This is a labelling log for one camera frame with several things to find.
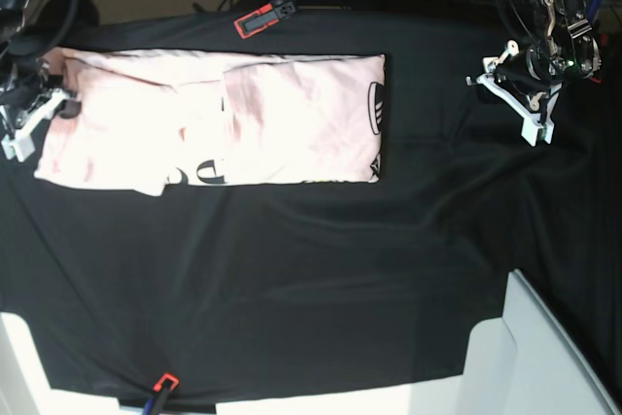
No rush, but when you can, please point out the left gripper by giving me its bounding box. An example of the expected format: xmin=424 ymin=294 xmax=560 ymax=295
xmin=466 ymin=40 xmax=601 ymax=147

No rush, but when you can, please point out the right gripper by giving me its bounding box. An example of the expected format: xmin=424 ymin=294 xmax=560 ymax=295
xmin=1 ymin=58 xmax=82 ymax=162

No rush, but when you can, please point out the pink T-shirt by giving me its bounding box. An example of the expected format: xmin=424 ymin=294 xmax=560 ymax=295
xmin=34 ymin=49 xmax=386 ymax=196

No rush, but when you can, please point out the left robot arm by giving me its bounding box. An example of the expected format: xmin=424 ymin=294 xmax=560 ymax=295
xmin=466 ymin=0 xmax=602 ymax=147

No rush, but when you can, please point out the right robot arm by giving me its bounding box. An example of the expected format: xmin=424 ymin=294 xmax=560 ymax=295
xmin=1 ymin=0 xmax=82 ymax=162

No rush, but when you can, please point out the black table cloth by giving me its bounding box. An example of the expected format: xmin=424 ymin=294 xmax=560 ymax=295
xmin=1 ymin=10 xmax=621 ymax=408

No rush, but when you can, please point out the red black clamp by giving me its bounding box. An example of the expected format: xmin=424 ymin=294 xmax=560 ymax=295
xmin=233 ymin=1 xmax=296 ymax=39

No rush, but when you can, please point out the red blue front clamp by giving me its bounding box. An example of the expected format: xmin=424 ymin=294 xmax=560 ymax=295
xmin=141 ymin=372 xmax=179 ymax=415

